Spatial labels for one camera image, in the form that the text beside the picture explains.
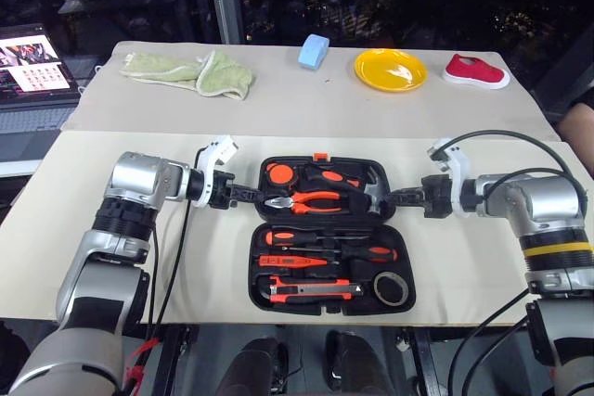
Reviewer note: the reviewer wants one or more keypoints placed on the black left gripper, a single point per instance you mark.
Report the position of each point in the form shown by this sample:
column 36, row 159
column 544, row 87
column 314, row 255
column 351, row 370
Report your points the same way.
column 220, row 189

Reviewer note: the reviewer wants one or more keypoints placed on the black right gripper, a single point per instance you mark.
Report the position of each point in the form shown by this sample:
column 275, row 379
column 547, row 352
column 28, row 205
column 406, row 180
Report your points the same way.
column 438, row 196

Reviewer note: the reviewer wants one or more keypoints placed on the orange black screwdriver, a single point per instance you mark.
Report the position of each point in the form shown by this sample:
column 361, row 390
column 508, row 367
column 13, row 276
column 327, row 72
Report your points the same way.
column 278, row 238
column 371, row 254

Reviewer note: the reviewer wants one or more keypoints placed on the black plastic tool case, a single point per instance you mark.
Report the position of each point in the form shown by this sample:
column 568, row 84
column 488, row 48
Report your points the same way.
column 325, row 229

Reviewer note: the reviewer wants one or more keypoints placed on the black electrical tape roll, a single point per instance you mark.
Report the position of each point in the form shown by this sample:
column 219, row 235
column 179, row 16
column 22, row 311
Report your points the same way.
column 378, row 287

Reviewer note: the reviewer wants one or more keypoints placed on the orange black utility knife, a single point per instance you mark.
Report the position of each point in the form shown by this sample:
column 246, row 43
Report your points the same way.
column 311, row 289

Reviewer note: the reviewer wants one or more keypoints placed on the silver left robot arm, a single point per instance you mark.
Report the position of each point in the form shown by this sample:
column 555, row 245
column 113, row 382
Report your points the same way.
column 139, row 182

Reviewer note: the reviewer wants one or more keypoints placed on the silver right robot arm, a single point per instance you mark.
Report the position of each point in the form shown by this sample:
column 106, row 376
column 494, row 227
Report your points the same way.
column 547, row 206

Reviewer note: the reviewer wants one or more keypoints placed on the orange black tape measure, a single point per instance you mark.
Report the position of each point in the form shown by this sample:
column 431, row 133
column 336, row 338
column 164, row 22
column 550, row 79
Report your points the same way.
column 280, row 174

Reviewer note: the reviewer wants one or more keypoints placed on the green towel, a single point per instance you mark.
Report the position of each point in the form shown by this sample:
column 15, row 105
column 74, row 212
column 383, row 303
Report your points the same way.
column 218, row 76

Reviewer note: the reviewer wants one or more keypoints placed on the yellow plate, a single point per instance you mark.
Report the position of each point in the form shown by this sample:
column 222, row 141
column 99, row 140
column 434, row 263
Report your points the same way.
column 390, row 70

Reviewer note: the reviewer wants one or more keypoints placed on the red white shoe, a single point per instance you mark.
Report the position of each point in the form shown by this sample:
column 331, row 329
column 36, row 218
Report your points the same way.
column 473, row 70

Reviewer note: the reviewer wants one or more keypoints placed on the light blue plastic block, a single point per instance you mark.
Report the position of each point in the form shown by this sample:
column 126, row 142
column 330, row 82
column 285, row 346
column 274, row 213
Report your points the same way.
column 312, row 54

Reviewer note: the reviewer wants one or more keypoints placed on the dark rounded shape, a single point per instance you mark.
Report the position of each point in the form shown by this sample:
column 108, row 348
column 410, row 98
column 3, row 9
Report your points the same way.
column 357, row 361
column 253, row 368

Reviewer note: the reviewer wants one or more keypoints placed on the bystander bare limb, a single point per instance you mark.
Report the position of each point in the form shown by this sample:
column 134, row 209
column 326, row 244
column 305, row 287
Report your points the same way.
column 577, row 124

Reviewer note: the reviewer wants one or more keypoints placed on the open laptop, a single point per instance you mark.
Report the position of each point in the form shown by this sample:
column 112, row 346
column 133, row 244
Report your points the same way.
column 32, row 71

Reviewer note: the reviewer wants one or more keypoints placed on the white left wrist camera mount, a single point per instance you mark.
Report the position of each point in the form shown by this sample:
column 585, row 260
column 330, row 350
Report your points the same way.
column 218, row 150

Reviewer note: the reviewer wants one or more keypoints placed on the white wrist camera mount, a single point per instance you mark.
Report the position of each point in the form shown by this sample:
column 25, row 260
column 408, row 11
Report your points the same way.
column 457, row 159
column 218, row 150

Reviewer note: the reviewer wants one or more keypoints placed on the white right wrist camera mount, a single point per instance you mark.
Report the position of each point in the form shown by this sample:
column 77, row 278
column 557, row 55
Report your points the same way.
column 457, row 159

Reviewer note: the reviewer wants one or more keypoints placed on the black table frame leg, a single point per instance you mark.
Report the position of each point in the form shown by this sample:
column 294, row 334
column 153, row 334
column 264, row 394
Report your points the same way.
column 420, row 359
column 171, row 359

